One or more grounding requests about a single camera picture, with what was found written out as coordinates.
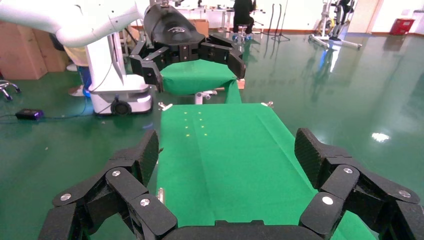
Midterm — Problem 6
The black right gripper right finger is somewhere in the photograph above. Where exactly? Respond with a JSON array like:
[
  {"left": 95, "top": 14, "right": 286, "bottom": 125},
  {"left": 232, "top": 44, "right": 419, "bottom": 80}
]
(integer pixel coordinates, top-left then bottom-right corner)
[{"left": 294, "top": 127, "right": 424, "bottom": 240}]

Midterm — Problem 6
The closed brown cardboard box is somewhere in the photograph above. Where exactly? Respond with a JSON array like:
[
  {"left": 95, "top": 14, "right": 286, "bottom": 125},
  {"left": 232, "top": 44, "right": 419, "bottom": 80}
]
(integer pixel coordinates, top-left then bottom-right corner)
[{"left": 188, "top": 19, "right": 210, "bottom": 38}]

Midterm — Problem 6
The dark floor cable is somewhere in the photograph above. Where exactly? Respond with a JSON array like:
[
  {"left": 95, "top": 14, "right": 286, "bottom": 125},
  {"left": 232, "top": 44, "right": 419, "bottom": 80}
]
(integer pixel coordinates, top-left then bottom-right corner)
[{"left": 0, "top": 95, "right": 97, "bottom": 125}]

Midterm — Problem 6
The person in yellow shirt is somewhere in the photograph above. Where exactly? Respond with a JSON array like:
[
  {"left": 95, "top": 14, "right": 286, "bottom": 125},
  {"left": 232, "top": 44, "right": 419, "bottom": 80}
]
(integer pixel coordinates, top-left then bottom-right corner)
[{"left": 62, "top": 44, "right": 93, "bottom": 98}]

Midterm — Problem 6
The black tripod stand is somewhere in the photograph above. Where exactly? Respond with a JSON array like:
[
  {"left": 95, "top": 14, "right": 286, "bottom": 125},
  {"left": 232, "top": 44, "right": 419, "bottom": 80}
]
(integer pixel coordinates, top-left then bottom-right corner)
[{"left": 263, "top": 0, "right": 292, "bottom": 43}]

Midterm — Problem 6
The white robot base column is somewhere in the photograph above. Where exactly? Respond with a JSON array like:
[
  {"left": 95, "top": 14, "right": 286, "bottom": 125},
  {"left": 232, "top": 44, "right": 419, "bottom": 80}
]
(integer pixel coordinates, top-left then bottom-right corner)
[{"left": 85, "top": 31, "right": 154, "bottom": 116}]

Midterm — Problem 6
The white desk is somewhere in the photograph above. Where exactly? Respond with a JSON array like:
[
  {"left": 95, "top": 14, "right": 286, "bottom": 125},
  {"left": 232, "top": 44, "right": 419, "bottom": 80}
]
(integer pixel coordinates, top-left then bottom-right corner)
[{"left": 175, "top": 3, "right": 267, "bottom": 33}]

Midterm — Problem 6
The seated person in black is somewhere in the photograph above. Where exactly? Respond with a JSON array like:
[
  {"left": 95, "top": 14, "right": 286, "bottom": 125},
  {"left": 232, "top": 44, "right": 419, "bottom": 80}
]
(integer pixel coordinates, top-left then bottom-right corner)
[{"left": 231, "top": 0, "right": 257, "bottom": 35}]

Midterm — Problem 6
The small plywood crate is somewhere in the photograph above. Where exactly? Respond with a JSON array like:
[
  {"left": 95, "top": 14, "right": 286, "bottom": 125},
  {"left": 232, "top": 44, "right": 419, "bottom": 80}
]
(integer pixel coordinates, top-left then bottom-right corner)
[{"left": 33, "top": 28, "right": 71, "bottom": 74}]

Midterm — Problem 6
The chrome chair base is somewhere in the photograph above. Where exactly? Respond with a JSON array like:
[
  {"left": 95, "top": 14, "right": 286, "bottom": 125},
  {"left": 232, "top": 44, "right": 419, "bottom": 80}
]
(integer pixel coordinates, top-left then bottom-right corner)
[{"left": 0, "top": 79, "right": 22, "bottom": 102}]

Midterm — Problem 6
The white exercise machine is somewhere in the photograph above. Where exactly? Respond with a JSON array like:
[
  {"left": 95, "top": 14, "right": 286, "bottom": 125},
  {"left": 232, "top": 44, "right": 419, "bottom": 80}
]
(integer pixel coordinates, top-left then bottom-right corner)
[{"left": 308, "top": 0, "right": 364, "bottom": 52}]

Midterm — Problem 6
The stool with blue wheels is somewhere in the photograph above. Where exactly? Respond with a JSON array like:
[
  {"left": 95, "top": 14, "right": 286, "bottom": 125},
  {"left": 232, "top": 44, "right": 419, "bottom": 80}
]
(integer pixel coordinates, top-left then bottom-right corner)
[{"left": 231, "top": 24, "right": 255, "bottom": 43}]

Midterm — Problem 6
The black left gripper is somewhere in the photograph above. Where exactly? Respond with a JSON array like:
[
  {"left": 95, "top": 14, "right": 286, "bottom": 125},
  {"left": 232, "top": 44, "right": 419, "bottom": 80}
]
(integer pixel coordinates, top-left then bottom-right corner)
[{"left": 128, "top": 4, "right": 247, "bottom": 93}]

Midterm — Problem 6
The small draped green cloth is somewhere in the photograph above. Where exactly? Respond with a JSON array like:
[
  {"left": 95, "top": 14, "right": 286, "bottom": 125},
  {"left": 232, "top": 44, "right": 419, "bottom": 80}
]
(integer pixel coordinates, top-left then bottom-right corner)
[{"left": 159, "top": 58, "right": 243, "bottom": 105}]

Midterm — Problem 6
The large green table cloth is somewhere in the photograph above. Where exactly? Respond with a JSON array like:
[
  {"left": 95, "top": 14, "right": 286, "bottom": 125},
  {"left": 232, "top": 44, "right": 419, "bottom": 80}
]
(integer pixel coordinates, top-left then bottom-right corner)
[{"left": 155, "top": 103, "right": 379, "bottom": 240}]

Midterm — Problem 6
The large plywood crate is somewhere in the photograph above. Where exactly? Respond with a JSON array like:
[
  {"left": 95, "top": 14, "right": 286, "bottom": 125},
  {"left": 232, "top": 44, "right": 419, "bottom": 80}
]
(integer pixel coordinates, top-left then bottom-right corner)
[{"left": 0, "top": 21, "right": 49, "bottom": 81}]

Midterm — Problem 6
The red storage box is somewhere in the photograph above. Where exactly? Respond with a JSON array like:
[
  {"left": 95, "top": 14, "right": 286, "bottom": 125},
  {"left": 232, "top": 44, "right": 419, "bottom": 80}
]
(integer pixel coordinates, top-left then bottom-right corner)
[{"left": 389, "top": 18, "right": 416, "bottom": 36}]

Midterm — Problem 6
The black power adapter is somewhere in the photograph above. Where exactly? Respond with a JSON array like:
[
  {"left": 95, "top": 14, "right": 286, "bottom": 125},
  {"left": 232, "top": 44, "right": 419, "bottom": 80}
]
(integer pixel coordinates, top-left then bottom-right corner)
[{"left": 14, "top": 108, "right": 45, "bottom": 121}]

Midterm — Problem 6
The white table leg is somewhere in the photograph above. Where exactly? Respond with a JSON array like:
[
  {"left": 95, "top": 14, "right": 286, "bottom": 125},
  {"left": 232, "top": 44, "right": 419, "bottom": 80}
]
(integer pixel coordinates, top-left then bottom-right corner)
[{"left": 194, "top": 89, "right": 218, "bottom": 106}]

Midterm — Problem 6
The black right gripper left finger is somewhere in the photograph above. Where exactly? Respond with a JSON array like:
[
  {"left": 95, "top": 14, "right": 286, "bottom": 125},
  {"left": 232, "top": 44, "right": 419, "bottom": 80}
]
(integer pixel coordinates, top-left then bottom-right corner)
[{"left": 38, "top": 129, "right": 178, "bottom": 240}]

